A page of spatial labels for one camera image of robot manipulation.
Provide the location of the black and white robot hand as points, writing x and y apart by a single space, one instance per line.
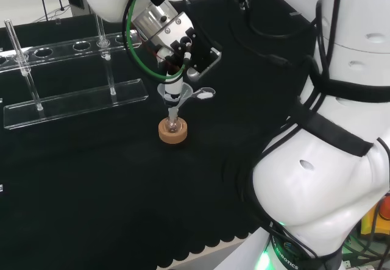
201 53

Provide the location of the clear funnel stand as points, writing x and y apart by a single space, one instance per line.
76 102

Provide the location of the glass weighing funnel with powder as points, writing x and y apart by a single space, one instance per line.
205 94

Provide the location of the yellow stop button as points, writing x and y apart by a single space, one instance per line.
376 218

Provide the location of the glass round-bottom flask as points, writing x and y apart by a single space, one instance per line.
172 126

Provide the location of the black cloth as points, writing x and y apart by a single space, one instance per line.
91 190

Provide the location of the clear plastic funnel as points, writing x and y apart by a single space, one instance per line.
185 91

